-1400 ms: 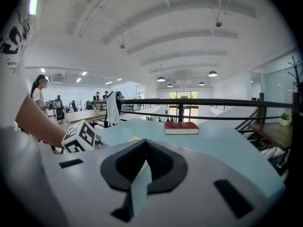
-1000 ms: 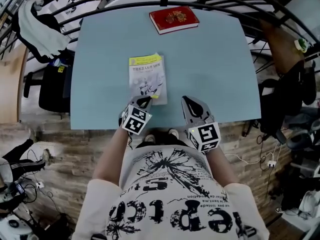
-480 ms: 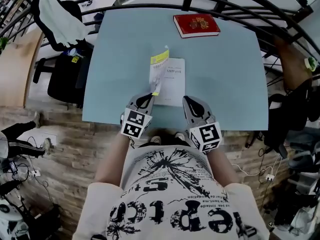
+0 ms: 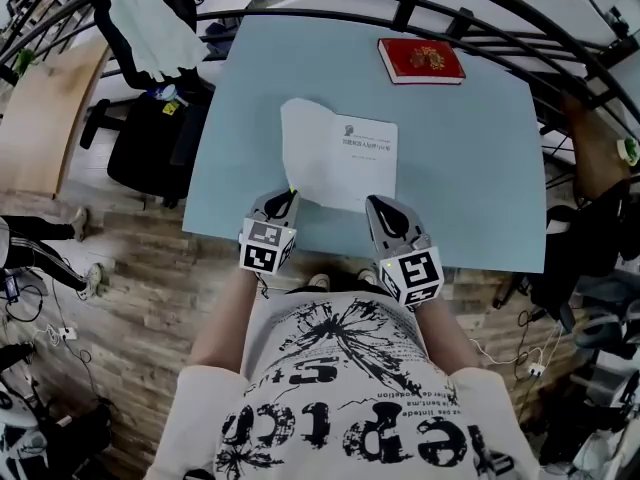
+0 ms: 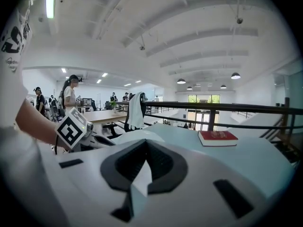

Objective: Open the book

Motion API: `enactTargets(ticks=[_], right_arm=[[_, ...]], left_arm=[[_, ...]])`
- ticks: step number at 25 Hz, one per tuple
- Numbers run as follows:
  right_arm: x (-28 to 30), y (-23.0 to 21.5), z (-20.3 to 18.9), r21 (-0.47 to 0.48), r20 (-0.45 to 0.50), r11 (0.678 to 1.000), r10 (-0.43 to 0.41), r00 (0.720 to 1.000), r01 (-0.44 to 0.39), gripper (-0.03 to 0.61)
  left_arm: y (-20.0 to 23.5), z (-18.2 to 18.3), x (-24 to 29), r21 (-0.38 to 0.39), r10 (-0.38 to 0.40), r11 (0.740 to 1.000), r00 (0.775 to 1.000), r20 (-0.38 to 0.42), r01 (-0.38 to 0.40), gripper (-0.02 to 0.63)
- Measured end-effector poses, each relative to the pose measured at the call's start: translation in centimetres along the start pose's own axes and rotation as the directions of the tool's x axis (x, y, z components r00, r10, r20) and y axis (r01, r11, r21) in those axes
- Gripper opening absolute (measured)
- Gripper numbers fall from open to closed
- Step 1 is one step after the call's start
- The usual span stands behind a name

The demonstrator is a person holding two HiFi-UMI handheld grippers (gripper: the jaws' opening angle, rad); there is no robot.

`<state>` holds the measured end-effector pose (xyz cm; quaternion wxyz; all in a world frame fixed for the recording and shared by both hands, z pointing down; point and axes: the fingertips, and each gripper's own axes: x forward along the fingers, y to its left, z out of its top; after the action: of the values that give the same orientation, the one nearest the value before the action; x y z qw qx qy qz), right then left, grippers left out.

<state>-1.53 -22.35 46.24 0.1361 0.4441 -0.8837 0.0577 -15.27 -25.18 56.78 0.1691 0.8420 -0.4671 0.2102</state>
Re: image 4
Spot brown wooden table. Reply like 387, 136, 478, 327
558, 91, 632, 205

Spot light wooden desk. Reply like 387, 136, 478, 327
0, 40, 113, 200

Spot person's right forearm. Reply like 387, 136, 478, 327
412, 292, 482, 375

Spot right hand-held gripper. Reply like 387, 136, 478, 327
364, 194, 446, 312

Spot person's left forearm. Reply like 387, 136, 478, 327
190, 266, 262, 372

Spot person's dark trousers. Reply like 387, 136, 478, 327
292, 269, 397, 299

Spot black office chair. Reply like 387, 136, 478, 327
79, 0, 217, 210

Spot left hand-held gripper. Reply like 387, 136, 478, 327
238, 186, 302, 275

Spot black power adapter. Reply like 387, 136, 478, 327
1, 273, 22, 305

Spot black bag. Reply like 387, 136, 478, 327
528, 180, 640, 322

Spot black metal railing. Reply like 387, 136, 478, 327
0, 0, 640, 142

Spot white printed t-shirt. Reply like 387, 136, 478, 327
144, 290, 542, 480

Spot white floor cable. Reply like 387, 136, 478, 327
468, 320, 566, 380

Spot white book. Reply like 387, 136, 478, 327
279, 97, 400, 215

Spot red hardcover book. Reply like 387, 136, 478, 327
376, 37, 467, 87

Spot white cloth garment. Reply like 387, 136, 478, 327
108, 0, 210, 83

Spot plastic bottle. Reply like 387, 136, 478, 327
148, 83, 180, 103

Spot green potted plant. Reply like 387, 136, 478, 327
13, 48, 37, 78

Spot black floor cable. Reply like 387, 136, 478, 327
3, 267, 119, 419

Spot white and black machine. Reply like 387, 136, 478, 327
0, 342, 114, 480

